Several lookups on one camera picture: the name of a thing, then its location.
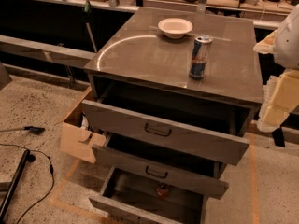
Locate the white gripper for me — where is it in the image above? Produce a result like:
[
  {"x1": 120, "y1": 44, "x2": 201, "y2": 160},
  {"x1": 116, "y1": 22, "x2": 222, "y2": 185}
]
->
[{"x1": 253, "y1": 31, "x2": 299, "y2": 127}]

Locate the green handled stick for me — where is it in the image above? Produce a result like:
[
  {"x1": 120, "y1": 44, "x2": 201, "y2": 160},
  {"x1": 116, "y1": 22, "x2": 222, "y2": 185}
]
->
[{"x1": 83, "y1": 1, "x2": 97, "y2": 52}]

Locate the cardboard box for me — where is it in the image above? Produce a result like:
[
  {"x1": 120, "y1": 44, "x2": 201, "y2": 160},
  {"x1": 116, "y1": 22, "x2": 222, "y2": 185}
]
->
[{"x1": 59, "y1": 87, "x2": 106, "y2": 163}]

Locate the black handled tool on floor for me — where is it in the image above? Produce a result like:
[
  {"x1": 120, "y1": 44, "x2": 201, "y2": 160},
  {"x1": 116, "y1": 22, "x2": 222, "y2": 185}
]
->
[{"x1": 0, "y1": 126, "x2": 46, "y2": 134}]

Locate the black cable on floor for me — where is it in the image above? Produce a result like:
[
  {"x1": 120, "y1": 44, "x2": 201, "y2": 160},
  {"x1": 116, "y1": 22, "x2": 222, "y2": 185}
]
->
[{"x1": 0, "y1": 143, "x2": 56, "y2": 224}]

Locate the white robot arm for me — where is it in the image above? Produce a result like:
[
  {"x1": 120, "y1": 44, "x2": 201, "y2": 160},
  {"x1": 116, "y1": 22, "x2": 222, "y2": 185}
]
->
[{"x1": 253, "y1": 5, "x2": 299, "y2": 132}]

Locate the grey drawer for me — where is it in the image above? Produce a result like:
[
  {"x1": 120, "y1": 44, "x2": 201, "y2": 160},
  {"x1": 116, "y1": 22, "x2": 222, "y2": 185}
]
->
[
  {"x1": 82, "y1": 99, "x2": 249, "y2": 165},
  {"x1": 92, "y1": 133, "x2": 229, "y2": 199},
  {"x1": 89, "y1": 168, "x2": 206, "y2": 224}
]

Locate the top grey drawer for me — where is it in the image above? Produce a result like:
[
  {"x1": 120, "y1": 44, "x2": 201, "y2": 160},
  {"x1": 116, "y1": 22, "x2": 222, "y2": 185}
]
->
[{"x1": 82, "y1": 99, "x2": 249, "y2": 165}]

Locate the white paper bowl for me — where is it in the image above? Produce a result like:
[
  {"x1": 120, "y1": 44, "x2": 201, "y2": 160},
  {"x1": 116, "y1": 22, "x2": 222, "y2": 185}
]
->
[{"x1": 158, "y1": 18, "x2": 193, "y2": 39}]

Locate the black bar on floor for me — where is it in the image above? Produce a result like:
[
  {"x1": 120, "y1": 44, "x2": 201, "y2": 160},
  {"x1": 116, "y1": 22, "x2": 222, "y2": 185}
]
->
[{"x1": 0, "y1": 149, "x2": 31, "y2": 224}]

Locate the middle grey drawer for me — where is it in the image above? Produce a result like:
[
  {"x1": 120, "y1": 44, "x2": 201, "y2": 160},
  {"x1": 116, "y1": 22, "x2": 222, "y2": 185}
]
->
[{"x1": 92, "y1": 133, "x2": 229, "y2": 199}]

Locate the red bull can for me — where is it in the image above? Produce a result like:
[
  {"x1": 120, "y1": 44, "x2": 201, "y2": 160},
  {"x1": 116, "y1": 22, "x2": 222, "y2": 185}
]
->
[{"x1": 189, "y1": 35, "x2": 213, "y2": 80}]

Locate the grey metal drawer cabinet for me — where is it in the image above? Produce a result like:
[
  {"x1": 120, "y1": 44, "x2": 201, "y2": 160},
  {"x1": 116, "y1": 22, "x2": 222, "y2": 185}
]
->
[{"x1": 83, "y1": 6, "x2": 265, "y2": 224}]

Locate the bottom grey drawer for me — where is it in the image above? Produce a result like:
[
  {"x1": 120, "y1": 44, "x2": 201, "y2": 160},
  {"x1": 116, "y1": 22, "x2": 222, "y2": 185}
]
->
[{"x1": 89, "y1": 168, "x2": 206, "y2": 224}]

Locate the small red can in drawer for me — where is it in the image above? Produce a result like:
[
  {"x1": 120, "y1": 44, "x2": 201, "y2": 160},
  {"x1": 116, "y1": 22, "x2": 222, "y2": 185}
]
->
[{"x1": 156, "y1": 182, "x2": 170, "y2": 200}]

